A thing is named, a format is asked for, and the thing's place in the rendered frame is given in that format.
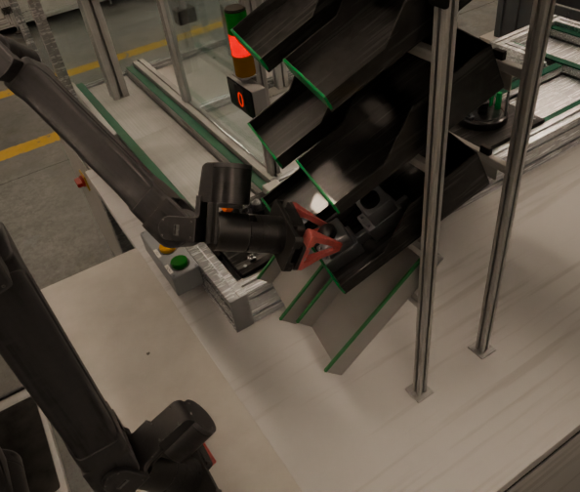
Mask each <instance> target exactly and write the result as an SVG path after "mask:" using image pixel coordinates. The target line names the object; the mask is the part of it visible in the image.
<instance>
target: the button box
mask: <svg viewBox="0 0 580 492"><path fill-rule="evenodd" d="M141 238H142V240H143V243H144V245H145V249H146V250H147V252H148V253H149V255H150V256H151V257H152V259H153V260H154V262H155V263H156V265H157V266H158V267H159V269H160V270H161V272H162V273H163V275H164V276H165V277H166V279H167V280H168V282H169V283H170V285H171V286H172V287H173V289H174V290H175V292H176V293H177V295H178V296H180V295H181V294H183V293H185V292H187V291H189V290H191V289H193V288H195V287H197V286H199V285H201V284H203V283H204V280H203V277H202V273H201V270H200V267H199V265H198V263H197V262H196V261H195V259H194V258H193V257H192V256H191V254H190V253H189V252H188V251H187V249H186V248H185V247H181V248H176V249H175V250H174V251H173V252H171V253H167V254H164V253H161V252H160V250H159V245H160V244H159V243H158V242H157V241H156V240H155V239H154V238H153V237H152V236H151V235H150V234H149V233H148V232H147V231H146V230H145V231H143V232H141ZM179 255H184V256H186V257H187V260H188V264H187V265H186V266H185V267H184V268H181V269H174V268H172V266H171V260H172V259H173V258H174V257H176V256H179Z"/></svg>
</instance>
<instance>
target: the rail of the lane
mask: <svg viewBox="0 0 580 492"><path fill-rule="evenodd" d="M207 245H208V243H207ZM207 245H206V244H205V243H204V242H199V243H198V244H196V245H194V246H190V247H185V248H186V249H187V251H188V252H189V253H190V254H191V256H192V257H193V258H194V259H195V261H196V262H197V263H198V265H199V267H200V270H201V273H202V277H203V280H204V283H203V284H201V286H202V287H203V289H204V290H205V291H206V292H207V294H208V295H209V296H210V298H211V299H212V300H213V302H214V303H215V304H216V306H217V307H218V308H219V310H220V311H221V312H222V313H223V315H224V316H225V317H226V319H227V320H228V322H229V323H230V324H231V326H232V327H233V328H234V329H235V331H236V332H237V333H238V332H240V331H241V330H243V329H245V328H247V327H249V326H251V325H252V324H254V319H253V315H252V310H251V307H250V303H249V298H248V294H247V292H246V291H245V290H244V289H243V288H242V287H241V285H240V284H239V283H238V282H237V281H236V279H235V278H234V277H233V276H232V275H231V274H230V272H229V271H228V270H227V269H226V267H225V266H224V265H223V264H222V263H221V261H222V260H223V258H222V255H221V254H220V252H219V251H211V250H210V249H209V246H207Z"/></svg>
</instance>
